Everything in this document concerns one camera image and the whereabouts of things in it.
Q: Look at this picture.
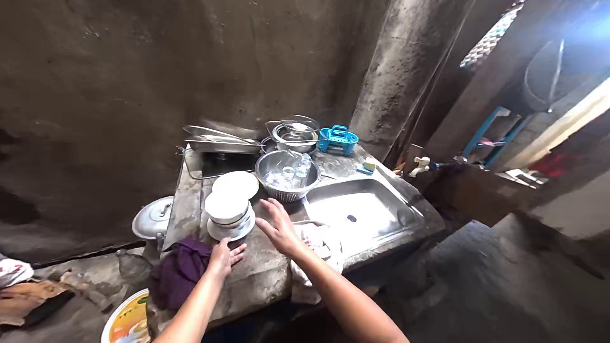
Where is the person's right hand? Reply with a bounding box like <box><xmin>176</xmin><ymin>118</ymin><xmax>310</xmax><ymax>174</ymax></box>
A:
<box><xmin>255</xmin><ymin>198</ymin><xmax>305</xmax><ymax>261</ymax></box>

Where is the person's left hand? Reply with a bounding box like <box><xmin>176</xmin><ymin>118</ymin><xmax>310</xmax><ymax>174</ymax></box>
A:
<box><xmin>209</xmin><ymin>237</ymin><xmax>247</xmax><ymax>278</ymax></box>

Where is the person's right forearm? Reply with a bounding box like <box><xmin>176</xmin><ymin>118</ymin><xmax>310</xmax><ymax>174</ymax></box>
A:
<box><xmin>289</xmin><ymin>244</ymin><xmax>410</xmax><ymax>343</ymax></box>

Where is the person's left forearm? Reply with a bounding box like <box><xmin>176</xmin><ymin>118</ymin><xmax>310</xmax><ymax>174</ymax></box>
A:
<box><xmin>152</xmin><ymin>270</ymin><xmax>228</xmax><ymax>343</ymax></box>

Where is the metal colander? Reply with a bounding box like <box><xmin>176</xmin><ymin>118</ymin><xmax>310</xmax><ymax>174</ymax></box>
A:
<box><xmin>255</xmin><ymin>150</ymin><xmax>321</xmax><ymax>203</ymax></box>

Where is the white saucer plate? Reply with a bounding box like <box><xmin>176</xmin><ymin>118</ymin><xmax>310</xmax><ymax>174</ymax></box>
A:
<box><xmin>207</xmin><ymin>204</ymin><xmax>256</xmax><ymax>242</ymax></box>

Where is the concrete counter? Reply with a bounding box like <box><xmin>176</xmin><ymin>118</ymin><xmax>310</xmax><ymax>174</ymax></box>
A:
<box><xmin>147</xmin><ymin>139</ymin><xmax>447</xmax><ymax>337</ymax></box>

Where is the patterned white bowl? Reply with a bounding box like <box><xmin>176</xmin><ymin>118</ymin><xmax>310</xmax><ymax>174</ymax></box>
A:
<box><xmin>210</xmin><ymin>202</ymin><xmax>251</xmax><ymax>230</ymax></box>

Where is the pile of clear glasses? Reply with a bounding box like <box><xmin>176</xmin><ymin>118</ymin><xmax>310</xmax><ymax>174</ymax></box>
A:
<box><xmin>265</xmin><ymin>153</ymin><xmax>313</xmax><ymax>190</ymax></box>

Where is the white round plate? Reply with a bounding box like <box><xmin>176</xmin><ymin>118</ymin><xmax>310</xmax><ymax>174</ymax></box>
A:
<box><xmin>212</xmin><ymin>171</ymin><xmax>260</xmax><ymax>201</ymax></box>

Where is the purple cloth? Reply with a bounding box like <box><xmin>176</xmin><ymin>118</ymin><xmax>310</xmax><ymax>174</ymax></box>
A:
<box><xmin>149</xmin><ymin>236</ymin><xmax>213</xmax><ymax>312</ymax></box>

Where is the dark wide metal pan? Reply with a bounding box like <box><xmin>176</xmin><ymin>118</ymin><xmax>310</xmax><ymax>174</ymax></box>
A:
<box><xmin>260</xmin><ymin>136</ymin><xmax>317</xmax><ymax>156</ymax></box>

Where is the silver metal pot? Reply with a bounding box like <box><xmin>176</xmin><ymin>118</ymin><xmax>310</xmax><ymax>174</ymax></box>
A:
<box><xmin>273</xmin><ymin>121</ymin><xmax>319</xmax><ymax>153</ymax></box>

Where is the flat metal tray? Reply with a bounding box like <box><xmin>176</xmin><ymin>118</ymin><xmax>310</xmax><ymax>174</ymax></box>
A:
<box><xmin>183</xmin><ymin>125</ymin><xmax>266</xmax><ymax>154</ymax></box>

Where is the glass lid with metal rim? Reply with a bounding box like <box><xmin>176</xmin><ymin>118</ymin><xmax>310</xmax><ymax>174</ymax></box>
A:
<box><xmin>265</xmin><ymin>115</ymin><xmax>320</xmax><ymax>145</ymax></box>

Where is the stainless steel sink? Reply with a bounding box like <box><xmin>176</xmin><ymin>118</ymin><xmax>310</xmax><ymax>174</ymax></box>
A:
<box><xmin>303</xmin><ymin>172</ymin><xmax>424</xmax><ymax>260</ymax></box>

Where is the aluminium pot with lid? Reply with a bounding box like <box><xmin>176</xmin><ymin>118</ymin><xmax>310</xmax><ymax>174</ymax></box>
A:
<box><xmin>132</xmin><ymin>196</ymin><xmax>175</xmax><ymax>251</ymax></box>

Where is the blue plastic basket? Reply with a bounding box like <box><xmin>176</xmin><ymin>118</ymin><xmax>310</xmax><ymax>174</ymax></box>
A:
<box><xmin>318</xmin><ymin>125</ymin><xmax>359</xmax><ymax>157</ymax></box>

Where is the cream plastic faucet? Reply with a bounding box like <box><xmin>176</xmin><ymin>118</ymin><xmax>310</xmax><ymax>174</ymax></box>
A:
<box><xmin>409</xmin><ymin>156</ymin><xmax>432</xmax><ymax>178</ymax></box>

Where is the brown cardboard piece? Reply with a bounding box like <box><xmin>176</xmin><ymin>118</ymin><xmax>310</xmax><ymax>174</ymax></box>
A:
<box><xmin>0</xmin><ymin>279</ymin><xmax>70</xmax><ymax>327</ymax></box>

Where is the blue shelf frame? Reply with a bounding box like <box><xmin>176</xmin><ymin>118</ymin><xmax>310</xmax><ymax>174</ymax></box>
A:
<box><xmin>461</xmin><ymin>107</ymin><xmax>530</xmax><ymax>170</ymax></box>

